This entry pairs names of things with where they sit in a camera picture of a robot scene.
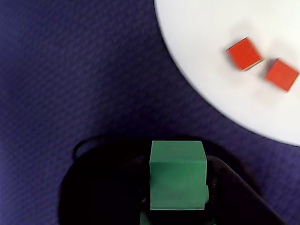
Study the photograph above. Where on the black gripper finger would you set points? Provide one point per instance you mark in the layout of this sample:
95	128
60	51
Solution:
234	201
122	199

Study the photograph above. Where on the white round plate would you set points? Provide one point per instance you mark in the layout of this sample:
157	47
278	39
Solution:
211	23

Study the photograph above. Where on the black metal bucket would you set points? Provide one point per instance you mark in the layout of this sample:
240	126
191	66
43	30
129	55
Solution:
93	187

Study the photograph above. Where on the red cube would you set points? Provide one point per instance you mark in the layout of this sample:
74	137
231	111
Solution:
282	74
243	54

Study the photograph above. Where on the blue woven table cloth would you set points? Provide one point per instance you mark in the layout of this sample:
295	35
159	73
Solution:
70	70

